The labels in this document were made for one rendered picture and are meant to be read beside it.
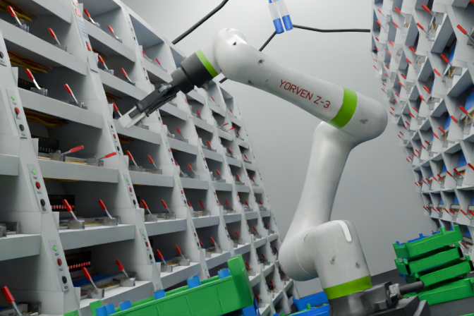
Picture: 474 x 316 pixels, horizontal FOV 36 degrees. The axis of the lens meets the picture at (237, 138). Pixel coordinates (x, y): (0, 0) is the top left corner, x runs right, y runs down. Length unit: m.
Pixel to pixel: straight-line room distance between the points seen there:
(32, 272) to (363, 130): 0.97
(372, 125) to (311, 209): 0.30
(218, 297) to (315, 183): 0.97
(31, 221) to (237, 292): 0.68
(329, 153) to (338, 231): 0.36
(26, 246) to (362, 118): 0.97
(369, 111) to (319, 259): 0.45
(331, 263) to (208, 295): 0.72
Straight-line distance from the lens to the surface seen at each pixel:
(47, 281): 1.73
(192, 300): 1.20
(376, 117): 2.07
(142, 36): 3.71
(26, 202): 1.74
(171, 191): 3.07
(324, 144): 2.17
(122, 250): 2.40
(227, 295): 1.20
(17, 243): 1.63
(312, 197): 2.09
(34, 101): 1.97
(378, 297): 1.87
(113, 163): 2.41
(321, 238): 1.87
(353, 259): 1.88
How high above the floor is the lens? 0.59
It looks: 8 degrees up
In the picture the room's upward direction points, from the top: 18 degrees counter-clockwise
